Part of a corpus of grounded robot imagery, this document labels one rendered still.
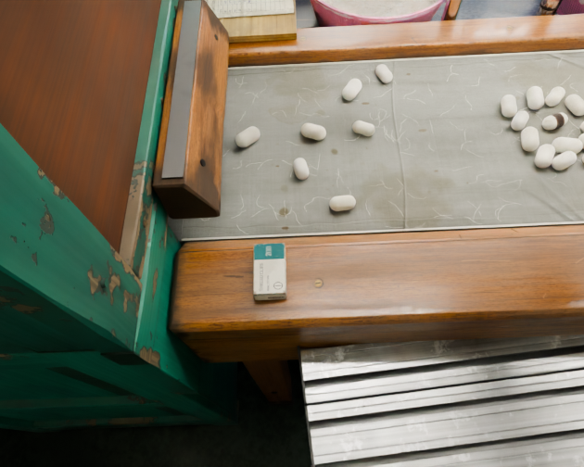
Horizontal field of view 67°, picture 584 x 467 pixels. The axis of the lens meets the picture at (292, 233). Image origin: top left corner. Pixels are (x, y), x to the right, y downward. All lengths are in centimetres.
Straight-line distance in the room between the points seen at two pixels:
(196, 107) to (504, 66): 47
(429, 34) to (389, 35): 6
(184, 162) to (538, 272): 40
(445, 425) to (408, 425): 4
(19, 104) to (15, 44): 3
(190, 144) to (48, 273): 24
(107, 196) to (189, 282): 15
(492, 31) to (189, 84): 47
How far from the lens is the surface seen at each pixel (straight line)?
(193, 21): 63
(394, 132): 65
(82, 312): 33
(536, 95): 72
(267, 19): 76
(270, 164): 61
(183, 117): 51
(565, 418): 63
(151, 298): 46
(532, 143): 67
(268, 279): 47
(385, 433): 56
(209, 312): 49
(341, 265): 50
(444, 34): 77
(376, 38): 74
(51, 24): 37
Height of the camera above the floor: 122
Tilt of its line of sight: 62 degrees down
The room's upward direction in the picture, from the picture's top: 4 degrees counter-clockwise
